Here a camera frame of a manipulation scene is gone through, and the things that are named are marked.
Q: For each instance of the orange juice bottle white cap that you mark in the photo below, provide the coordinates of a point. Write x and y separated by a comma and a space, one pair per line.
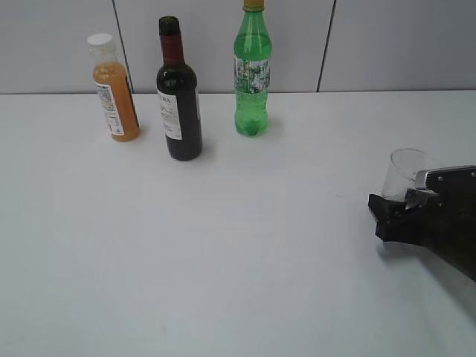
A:
113, 89

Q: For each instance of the transparent plastic cup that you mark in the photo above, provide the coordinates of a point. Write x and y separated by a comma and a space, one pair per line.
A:
403, 167

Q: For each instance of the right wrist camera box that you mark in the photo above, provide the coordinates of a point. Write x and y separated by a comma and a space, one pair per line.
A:
446, 184

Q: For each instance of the dark red wine bottle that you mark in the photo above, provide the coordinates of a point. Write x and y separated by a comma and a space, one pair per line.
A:
176, 84

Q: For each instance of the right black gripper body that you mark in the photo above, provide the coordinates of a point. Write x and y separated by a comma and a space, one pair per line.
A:
447, 230

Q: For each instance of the green plastic soda bottle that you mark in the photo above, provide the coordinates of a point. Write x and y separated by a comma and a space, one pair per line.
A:
252, 71

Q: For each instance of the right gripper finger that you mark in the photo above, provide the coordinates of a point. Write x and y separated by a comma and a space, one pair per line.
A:
384, 210

